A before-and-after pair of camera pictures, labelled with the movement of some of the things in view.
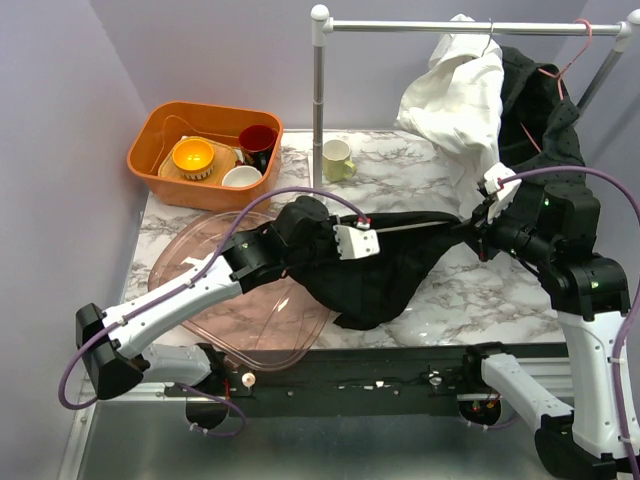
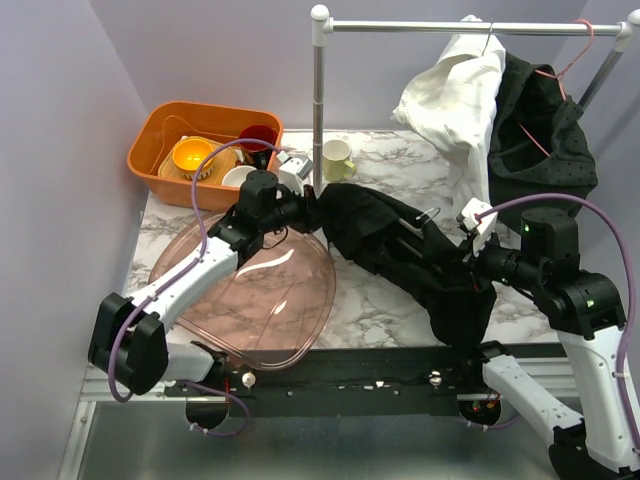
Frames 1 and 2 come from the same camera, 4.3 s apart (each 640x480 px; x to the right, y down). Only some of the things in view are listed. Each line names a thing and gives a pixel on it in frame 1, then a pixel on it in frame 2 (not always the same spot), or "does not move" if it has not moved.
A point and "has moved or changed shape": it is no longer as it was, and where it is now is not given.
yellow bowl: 194,158 does not move
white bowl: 241,176 does not move
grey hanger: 411,226 has moved or changed shape
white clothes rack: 322,25 does not move
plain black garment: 369,291 to 397,243
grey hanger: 489,38 does not move
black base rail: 352,381 does not move
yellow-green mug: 336,160 does not move
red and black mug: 257,144 does not move
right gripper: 480,231 to 478,261
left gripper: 333,254 to 310,210
